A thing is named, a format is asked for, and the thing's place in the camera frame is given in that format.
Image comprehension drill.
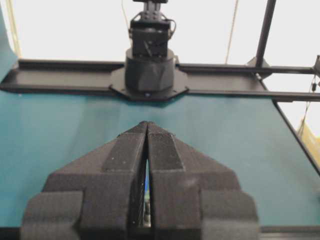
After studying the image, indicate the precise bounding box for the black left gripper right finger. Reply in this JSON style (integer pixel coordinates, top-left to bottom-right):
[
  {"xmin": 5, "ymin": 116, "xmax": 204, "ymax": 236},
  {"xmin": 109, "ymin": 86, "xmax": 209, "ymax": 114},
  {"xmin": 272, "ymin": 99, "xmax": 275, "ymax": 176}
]
[{"xmin": 147, "ymin": 122, "xmax": 260, "ymax": 240}]

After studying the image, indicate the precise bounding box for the black aluminium frame rail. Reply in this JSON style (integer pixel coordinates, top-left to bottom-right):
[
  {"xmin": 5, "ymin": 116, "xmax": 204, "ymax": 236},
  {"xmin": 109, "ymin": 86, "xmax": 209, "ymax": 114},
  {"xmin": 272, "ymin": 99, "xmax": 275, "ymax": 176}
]
[{"xmin": 0, "ymin": 60, "xmax": 320, "ymax": 102}]

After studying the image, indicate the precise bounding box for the black side frame rail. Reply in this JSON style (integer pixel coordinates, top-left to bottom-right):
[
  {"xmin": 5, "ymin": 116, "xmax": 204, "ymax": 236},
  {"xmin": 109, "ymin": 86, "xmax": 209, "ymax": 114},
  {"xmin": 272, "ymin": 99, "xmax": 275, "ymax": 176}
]
[{"xmin": 257, "ymin": 77, "xmax": 320, "ymax": 176}]

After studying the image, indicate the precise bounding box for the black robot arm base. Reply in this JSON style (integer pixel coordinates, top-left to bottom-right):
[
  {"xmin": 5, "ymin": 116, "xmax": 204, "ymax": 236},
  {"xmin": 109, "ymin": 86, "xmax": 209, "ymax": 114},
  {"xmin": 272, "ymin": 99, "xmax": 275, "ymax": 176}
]
[{"xmin": 109, "ymin": 0, "xmax": 189, "ymax": 101}]

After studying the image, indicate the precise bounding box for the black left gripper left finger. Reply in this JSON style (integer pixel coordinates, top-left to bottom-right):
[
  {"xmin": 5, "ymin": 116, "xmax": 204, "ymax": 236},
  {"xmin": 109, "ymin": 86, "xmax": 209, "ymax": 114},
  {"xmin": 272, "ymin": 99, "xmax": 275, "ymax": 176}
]
[{"xmin": 20, "ymin": 121, "xmax": 147, "ymax": 240}]

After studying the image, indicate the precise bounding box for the black upright frame post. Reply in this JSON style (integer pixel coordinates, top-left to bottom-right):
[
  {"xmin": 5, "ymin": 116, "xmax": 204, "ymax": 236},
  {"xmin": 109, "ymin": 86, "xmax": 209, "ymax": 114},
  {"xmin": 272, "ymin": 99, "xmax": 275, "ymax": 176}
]
[{"xmin": 255, "ymin": 0, "xmax": 276, "ymax": 68}]

